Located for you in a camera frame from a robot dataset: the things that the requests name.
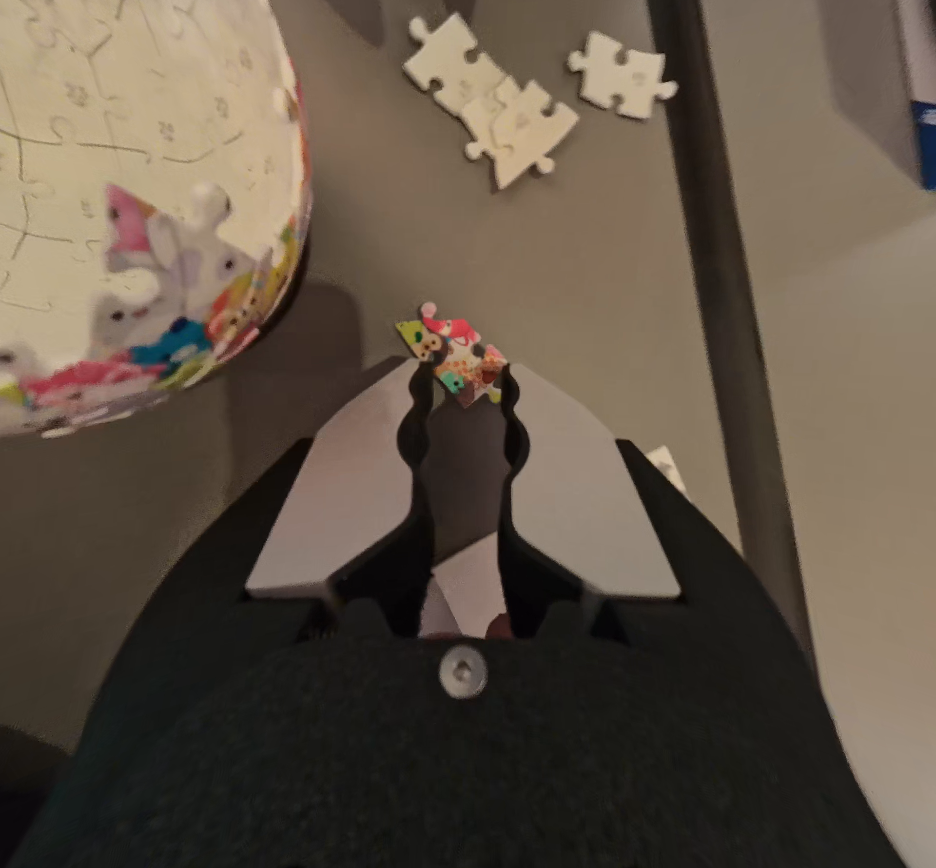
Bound single colourful puzzle piece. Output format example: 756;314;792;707
392;301;511;410

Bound two joined white puzzle pieces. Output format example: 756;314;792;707
403;11;582;193

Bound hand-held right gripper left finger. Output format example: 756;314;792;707
243;361;438;644

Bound single white puzzle piece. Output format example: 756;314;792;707
566;30;680;121

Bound colourful puzzle ball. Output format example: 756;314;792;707
0;0;314;439

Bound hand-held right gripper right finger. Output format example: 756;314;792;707
496;364;684;644

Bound white puzzle leaflet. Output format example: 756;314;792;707
425;446;688;639

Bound colourful puzzle box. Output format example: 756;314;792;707
884;0;936;192

